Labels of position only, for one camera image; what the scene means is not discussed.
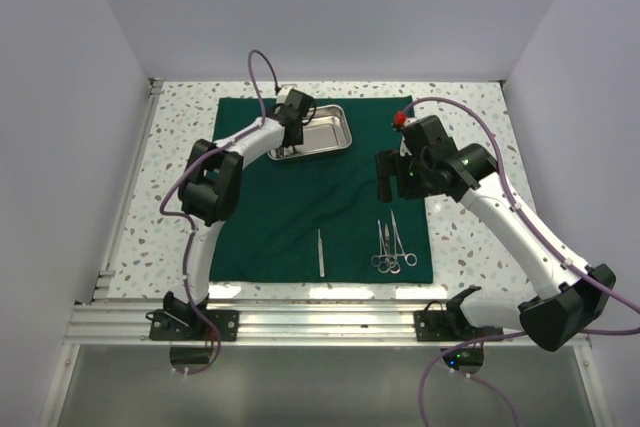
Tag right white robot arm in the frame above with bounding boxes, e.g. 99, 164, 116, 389
375, 112, 616, 352

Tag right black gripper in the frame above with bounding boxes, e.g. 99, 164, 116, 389
376, 148, 439, 202

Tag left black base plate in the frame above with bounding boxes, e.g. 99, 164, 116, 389
145, 309, 240, 342

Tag steel surgical scissors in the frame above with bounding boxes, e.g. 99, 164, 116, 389
382, 224, 401, 275

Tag small steel hemostat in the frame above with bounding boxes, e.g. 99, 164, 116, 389
371, 220, 394, 273

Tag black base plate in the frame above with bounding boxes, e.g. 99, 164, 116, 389
413, 301, 504, 342
145, 309, 240, 342

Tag long steel hemostat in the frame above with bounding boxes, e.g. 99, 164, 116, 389
391, 211, 418, 267

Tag stainless steel tray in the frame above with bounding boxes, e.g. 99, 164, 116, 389
268, 104, 353, 161

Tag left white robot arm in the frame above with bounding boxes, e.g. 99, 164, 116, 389
160, 87, 315, 340

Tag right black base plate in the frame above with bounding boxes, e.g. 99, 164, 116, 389
413, 301, 504, 342

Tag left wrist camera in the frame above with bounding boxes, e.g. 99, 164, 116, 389
276, 84, 297, 103

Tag steel scalpel handle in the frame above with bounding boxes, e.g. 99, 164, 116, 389
317, 229, 326, 279

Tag aluminium rail frame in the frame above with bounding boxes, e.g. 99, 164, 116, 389
41, 80, 613, 426

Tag green surgical cloth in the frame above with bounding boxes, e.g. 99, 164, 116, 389
209, 97, 433, 284

